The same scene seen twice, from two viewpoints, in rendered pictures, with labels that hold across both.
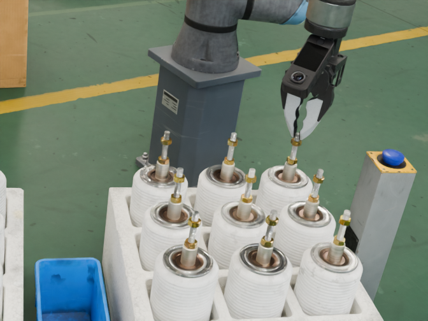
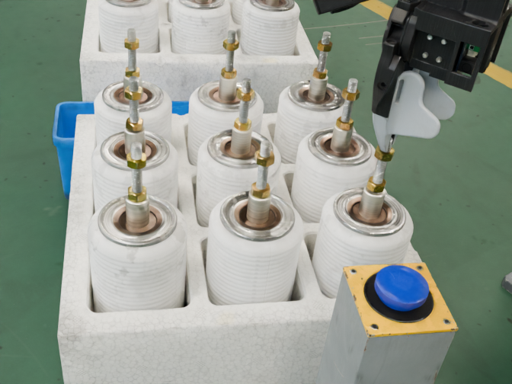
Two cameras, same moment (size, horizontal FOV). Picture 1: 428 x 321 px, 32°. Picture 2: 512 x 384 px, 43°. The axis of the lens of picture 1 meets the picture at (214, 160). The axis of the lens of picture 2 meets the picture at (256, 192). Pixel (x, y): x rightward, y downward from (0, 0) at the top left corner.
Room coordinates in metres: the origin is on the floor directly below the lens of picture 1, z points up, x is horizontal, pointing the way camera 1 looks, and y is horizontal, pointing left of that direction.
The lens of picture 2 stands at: (1.11, -0.68, 0.68)
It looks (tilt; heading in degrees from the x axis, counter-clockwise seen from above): 38 degrees down; 95
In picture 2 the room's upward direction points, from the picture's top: 7 degrees clockwise
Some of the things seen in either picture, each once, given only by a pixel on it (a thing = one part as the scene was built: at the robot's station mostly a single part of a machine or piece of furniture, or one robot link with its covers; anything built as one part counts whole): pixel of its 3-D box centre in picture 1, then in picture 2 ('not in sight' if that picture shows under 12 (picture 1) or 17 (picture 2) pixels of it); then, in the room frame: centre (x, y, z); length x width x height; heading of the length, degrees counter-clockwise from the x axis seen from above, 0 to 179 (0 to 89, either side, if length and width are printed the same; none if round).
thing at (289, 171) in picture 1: (289, 171); (372, 202); (1.19, -0.14, 0.26); 0.02 x 0.02 x 0.03
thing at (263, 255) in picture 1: (264, 252); (135, 140); (0.92, -0.10, 0.26); 0.02 x 0.02 x 0.03
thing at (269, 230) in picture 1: (269, 231); (134, 109); (0.92, -0.10, 0.30); 0.01 x 0.01 x 0.08
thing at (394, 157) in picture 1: (392, 158); (400, 291); (1.20, -0.32, 0.32); 0.04 x 0.04 x 0.02
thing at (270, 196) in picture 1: (278, 218); (353, 273); (1.19, -0.14, 0.16); 0.10 x 0.10 x 0.18
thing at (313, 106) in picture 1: (316, 114); (408, 120); (1.19, -0.16, 0.38); 0.06 x 0.03 x 0.09; 157
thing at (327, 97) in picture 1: (319, 96); (395, 66); (1.17, -0.16, 0.43); 0.05 x 0.02 x 0.09; 67
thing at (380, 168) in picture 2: (293, 151); (379, 170); (1.19, -0.14, 0.31); 0.01 x 0.01 x 0.08
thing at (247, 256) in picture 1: (263, 259); (135, 150); (0.92, -0.10, 0.25); 0.08 x 0.08 x 0.01
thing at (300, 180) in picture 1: (288, 177); (369, 212); (1.19, -0.14, 0.25); 0.08 x 0.08 x 0.01
